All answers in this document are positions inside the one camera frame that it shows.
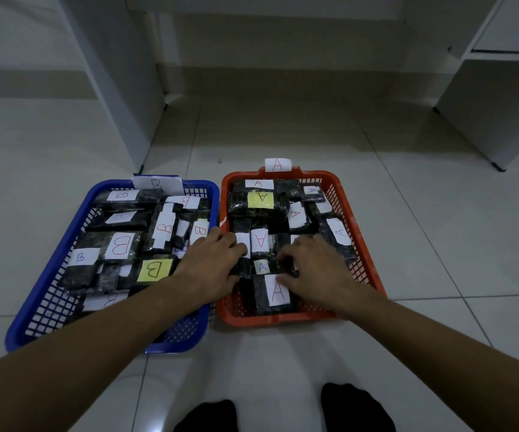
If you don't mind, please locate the person's right forearm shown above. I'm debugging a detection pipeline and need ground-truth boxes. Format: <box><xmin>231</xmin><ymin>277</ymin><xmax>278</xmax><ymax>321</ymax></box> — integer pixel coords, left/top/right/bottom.
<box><xmin>349</xmin><ymin>296</ymin><xmax>519</xmax><ymax>432</ymax></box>

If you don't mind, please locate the red plastic basket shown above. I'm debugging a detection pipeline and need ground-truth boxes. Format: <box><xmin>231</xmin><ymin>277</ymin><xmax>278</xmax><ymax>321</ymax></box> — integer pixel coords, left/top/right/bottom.
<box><xmin>216</xmin><ymin>167</ymin><xmax>387</xmax><ymax>328</ymax></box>

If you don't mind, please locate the white desk side panel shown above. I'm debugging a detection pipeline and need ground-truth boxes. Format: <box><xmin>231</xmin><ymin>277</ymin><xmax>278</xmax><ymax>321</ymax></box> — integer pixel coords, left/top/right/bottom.
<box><xmin>433</xmin><ymin>58</ymin><xmax>519</xmax><ymax>172</ymax></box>
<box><xmin>56</xmin><ymin>0</ymin><xmax>166</xmax><ymax>175</ymax></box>

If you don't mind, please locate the person's right hand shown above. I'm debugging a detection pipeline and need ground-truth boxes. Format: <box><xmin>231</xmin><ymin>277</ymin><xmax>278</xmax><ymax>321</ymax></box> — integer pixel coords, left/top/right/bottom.
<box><xmin>276</xmin><ymin>234</ymin><xmax>375</xmax><ymax>319</ymax></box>

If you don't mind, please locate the blue plastic basket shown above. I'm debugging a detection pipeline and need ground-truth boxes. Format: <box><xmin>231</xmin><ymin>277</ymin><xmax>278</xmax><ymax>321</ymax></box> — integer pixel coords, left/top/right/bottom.
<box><xmin>5</xmin><ymin>176</ymin><xmax>220</xmax><ymax>355</ymax></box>

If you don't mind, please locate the person's left hand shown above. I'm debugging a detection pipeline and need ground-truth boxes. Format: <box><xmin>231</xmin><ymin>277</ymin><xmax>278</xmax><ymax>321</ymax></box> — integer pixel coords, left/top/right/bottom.
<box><xmin>174</xmin><ymin>227</ymin><xmax>248</xmax><ymax>307</ymax></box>

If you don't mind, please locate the person's left forearm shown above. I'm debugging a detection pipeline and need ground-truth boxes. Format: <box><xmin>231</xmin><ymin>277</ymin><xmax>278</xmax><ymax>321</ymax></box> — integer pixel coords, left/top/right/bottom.
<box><xmin>0</xmin><ymin>276</ymin><xmax>202</xmax><ymax>432</ymax></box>

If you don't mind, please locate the person's black trouser leg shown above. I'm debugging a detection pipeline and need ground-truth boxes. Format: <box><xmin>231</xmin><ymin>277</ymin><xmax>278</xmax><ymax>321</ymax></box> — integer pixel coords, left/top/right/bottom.
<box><xmin>172</xmin><ymin>399</ymin><xmax>240</xmax><ymax>432</ymax></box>
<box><xmin>320</xmin><ymin>383</ymin><xmax>397</xmax><ymax>432</ymax></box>

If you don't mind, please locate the large white paper tag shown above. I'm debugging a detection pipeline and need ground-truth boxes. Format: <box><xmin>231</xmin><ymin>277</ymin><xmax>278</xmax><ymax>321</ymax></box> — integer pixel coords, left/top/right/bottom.
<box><xmin>132</xmin><ymin>176</ymin><xmax>185</xmax><ymax>196</ymax></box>

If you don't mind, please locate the white desk drawer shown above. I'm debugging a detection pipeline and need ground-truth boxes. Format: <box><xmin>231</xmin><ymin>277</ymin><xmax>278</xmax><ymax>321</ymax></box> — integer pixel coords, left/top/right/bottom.
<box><xmin>448</xmin><ymin>0</ymin><xmax>519</xmax><ymax>62</ymax></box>

